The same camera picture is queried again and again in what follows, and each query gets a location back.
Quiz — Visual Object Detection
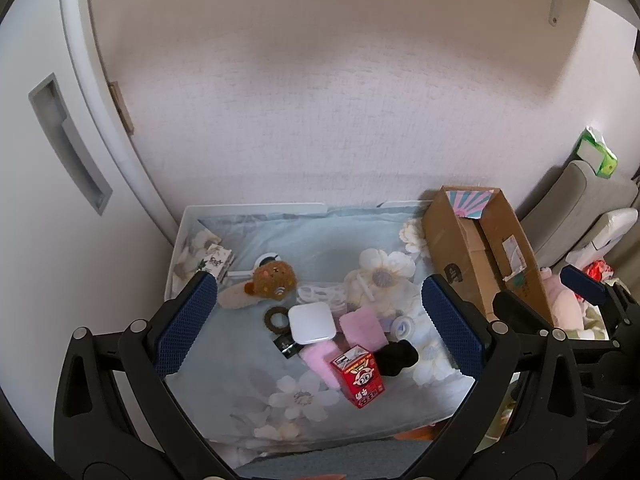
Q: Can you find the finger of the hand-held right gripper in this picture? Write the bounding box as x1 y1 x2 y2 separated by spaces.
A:
492 290 557 335
560 265 632 323

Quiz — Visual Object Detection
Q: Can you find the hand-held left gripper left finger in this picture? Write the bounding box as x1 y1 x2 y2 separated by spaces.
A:
52 271 236 480

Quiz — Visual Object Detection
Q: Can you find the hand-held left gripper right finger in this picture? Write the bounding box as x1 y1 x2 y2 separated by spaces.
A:
400 275 588 480

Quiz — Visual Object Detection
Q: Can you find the clear tape roll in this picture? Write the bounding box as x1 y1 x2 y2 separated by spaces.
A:
391 316 418 340

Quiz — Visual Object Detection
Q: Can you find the floral patterned small box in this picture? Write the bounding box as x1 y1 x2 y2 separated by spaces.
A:
197 242 236 281

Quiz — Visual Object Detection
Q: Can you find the pink fluffy pad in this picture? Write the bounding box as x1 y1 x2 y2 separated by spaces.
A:
340 307 388 351
300 342 346 388

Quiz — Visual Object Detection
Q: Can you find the cardboard box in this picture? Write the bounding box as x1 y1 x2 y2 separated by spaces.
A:
421 186 556 328

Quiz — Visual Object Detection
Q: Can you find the small black card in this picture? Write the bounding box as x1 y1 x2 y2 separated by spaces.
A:
274 337 303 360

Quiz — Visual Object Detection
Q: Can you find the red carton box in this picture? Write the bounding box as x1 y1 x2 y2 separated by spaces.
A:
330 345 387 409

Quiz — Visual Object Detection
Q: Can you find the white hair ties packet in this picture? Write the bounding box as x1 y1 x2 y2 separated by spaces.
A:
297 282 348 311

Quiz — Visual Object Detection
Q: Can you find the pink pig plush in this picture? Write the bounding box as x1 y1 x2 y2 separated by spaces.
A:
540 267 588 331

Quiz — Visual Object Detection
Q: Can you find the red patterned bag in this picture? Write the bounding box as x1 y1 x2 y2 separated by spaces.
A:
585 257 618 281

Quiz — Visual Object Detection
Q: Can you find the green patterned blanket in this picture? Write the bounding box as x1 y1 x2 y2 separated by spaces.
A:
575 305 611 341

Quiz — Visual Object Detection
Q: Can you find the white pillow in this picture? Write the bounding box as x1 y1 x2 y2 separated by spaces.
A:
565 207 640 271

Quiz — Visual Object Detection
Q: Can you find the black cloth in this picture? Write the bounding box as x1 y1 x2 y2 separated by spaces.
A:
375 340 418 377

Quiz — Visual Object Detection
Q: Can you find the grey cushion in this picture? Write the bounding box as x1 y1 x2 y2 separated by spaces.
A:
517 160 631 266

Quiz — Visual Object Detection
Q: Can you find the blue floral cloth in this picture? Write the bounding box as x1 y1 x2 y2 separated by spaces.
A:
165 202 476 461

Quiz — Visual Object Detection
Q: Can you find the white square case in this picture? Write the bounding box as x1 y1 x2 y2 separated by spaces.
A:
287 302 337 345

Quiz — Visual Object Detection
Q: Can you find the green tissue pack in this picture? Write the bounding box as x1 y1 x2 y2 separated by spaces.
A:
575 127 618 178

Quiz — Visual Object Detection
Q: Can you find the white sliding door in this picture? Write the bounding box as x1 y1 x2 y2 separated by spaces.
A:
0 0 178 411

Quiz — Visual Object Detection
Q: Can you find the brown hair tie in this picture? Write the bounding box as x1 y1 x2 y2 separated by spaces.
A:
263 305 293 331

